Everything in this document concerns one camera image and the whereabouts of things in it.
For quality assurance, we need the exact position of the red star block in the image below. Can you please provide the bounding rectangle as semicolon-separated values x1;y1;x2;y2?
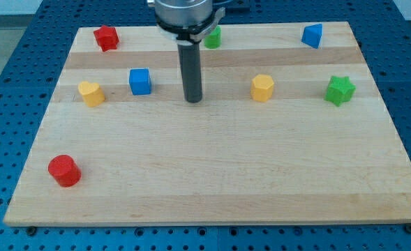
94;25;119;52

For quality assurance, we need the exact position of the yellow heart block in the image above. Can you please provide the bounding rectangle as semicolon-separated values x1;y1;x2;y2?
78;81;105;107

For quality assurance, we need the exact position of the green cylinder block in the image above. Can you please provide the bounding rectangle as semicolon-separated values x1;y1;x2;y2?
204;26;221;49

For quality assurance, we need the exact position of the yellow hexagon block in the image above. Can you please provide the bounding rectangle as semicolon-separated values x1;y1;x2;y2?
251;74;274;102

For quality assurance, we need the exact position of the wooden board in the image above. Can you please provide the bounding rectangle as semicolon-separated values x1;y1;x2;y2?
3;22;411;227

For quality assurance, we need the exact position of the blue cube block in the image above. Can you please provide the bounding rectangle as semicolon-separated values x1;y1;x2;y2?
129;68;151;96

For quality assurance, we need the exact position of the red cylinder block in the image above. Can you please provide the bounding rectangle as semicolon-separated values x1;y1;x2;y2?
47;155;82;187

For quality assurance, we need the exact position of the blue triangular block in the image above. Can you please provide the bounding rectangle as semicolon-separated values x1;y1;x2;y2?
301;24;322;49

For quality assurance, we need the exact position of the green star block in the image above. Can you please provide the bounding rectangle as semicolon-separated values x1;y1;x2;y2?
324;75;356;107

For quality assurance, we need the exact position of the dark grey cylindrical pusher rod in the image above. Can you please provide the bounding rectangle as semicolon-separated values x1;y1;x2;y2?
177;44;202;103

